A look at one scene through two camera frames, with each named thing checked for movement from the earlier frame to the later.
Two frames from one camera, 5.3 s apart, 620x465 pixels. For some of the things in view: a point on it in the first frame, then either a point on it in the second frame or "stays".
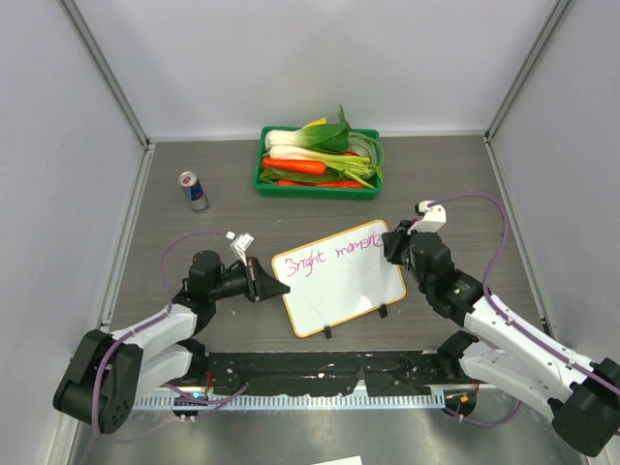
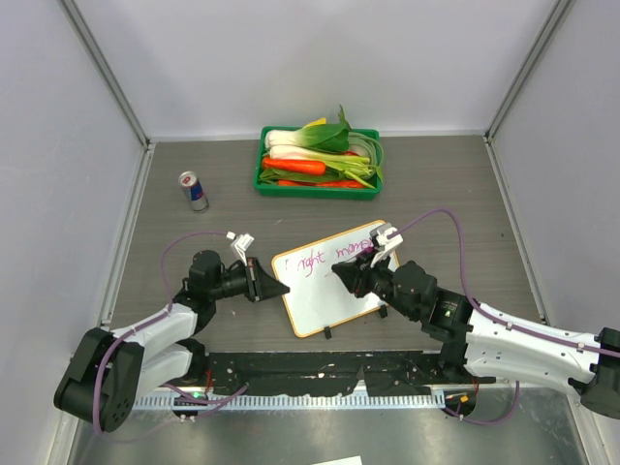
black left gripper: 259,284 stays
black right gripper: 394,240 -> 356,275
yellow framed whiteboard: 337,276 stays
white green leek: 353,166 stays
